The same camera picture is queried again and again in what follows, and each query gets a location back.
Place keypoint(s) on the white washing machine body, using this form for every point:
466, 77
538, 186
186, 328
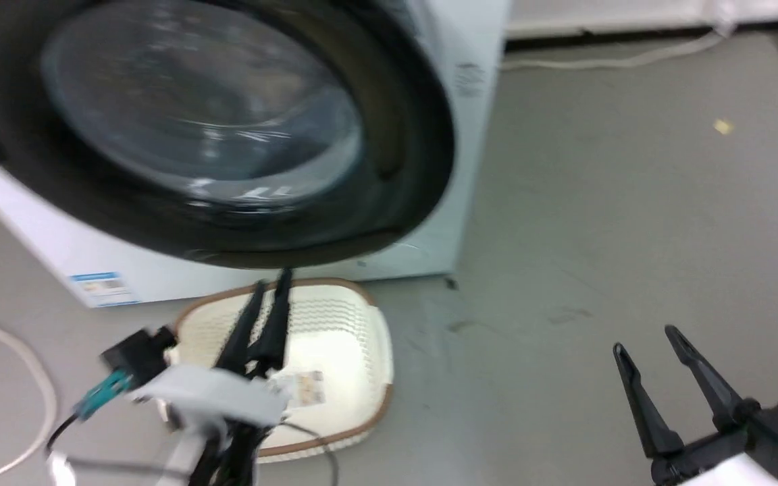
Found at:
443, 135

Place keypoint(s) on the white laundry basket brown rim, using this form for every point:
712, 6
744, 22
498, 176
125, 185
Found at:
342, 351

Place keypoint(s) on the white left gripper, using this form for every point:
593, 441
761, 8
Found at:
213, 395

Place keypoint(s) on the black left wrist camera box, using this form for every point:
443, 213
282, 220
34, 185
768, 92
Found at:
136, 354

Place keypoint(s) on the black round washing machine door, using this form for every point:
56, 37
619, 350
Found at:
213, 121

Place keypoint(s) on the blue white energy label sticker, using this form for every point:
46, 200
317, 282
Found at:
102, 288

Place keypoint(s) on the small yellow paper scrap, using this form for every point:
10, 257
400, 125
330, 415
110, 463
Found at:
723, 126

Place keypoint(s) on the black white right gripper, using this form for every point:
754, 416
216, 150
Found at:
706, 462

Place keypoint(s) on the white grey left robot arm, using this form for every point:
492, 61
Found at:
213, 455

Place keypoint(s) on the paper label in basket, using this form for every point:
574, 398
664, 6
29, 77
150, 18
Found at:
308, 388

